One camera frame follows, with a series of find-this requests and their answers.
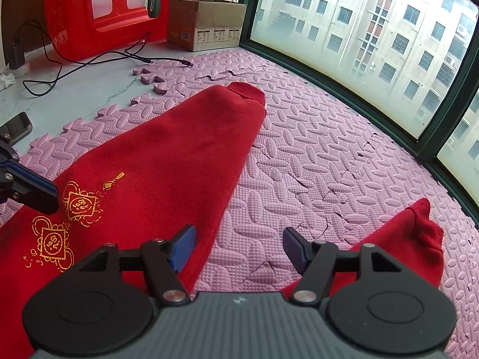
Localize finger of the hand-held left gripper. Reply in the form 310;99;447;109
0;164;60;216
0;123;19;165

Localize loose pink foam mat strip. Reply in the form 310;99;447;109
133;65;170;95

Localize brown cardboard box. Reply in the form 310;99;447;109
167;0;248;52

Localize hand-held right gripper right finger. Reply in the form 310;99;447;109
282;226;405;305

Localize black cable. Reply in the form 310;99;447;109
123;32;194;69
15;20;154;98

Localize red sweater with gold print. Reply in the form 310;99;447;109
0;81;445;359

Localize red plastic stool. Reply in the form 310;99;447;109
43;0;188;64

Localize brown wooden board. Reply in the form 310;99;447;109
0;0;47;64

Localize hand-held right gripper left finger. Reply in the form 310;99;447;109
74;225;197;305

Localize grey apartment building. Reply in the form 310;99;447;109
186;0;479;180

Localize pink foam floor mat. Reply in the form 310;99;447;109
0;50;479;359

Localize black power adapter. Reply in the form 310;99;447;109
9;32;28;70

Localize dark green window frame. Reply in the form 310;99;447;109
239;0;479;229

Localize dark smartphone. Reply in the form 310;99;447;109
0;111;33;145

